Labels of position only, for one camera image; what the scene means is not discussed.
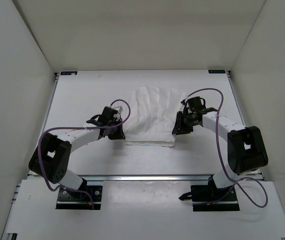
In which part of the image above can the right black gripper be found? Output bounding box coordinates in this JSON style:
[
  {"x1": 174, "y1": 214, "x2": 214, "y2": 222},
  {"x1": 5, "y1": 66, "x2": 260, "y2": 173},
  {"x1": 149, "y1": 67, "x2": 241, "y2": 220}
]
[{"x1": 172, "y1": 111, "x2": 198, "y2": 135}]

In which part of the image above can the white skirt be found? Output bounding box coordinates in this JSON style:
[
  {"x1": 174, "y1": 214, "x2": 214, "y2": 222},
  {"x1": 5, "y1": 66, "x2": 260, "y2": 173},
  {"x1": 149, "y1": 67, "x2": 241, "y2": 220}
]
[{"x1": 123, "y1": 86, "x2": 187, "y2": 148}]

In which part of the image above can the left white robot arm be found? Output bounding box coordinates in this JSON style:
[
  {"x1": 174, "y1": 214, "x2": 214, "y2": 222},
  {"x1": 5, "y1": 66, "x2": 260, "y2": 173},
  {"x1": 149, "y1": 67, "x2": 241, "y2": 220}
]
[{"x1": 28, "y1": 106, "x2": 126, "y2": 199}]

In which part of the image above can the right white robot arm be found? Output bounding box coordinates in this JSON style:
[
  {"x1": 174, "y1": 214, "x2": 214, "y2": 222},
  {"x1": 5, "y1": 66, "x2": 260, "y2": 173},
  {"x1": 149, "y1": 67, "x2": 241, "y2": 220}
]
[{"x1": 172, "y1": 96, "x2": 269, "y2": 201}]

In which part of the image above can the right blue corner label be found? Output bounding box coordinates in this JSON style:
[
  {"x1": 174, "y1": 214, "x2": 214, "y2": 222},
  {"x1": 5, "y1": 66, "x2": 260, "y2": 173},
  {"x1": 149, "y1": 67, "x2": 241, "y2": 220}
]
[{"x1": 208, "y1": 69, "x2": 226, "y2": 74}]

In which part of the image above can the blue corner label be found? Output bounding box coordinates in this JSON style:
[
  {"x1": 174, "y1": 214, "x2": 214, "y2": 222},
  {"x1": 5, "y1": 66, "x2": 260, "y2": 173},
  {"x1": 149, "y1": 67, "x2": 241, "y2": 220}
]
[
  {"x1": 208, "y1": 69, "x2": 226, "y2": 74},
  {"x1": 60, "y1": 71, "x2": 78, "y2": 76}
]

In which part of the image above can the left blue corner label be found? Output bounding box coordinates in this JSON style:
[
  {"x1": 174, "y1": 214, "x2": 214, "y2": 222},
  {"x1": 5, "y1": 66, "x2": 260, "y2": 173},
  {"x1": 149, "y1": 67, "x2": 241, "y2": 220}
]
[{"x1": 60, "y1": 71, "x2": 78, "y2": 76}]

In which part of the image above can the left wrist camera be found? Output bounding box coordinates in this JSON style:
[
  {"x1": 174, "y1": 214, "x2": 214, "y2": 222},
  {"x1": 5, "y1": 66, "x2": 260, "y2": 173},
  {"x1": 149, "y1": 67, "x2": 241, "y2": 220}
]
[{"x1": 112, "y1": 106, "x2": 123, "y2": 121}]

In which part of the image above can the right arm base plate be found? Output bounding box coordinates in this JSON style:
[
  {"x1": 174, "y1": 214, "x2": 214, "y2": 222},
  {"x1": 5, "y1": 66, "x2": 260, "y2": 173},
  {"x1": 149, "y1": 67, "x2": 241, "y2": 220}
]
[{"x1": 190, "y1": 185, "x2": 240, "y2": 212}]

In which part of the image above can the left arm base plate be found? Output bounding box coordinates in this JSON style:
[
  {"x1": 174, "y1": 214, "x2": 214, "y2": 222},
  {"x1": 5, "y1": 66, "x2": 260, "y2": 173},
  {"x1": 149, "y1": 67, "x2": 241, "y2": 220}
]
[{"x1": 55, "y1": 185, "x2": 103, "y2": 211}]

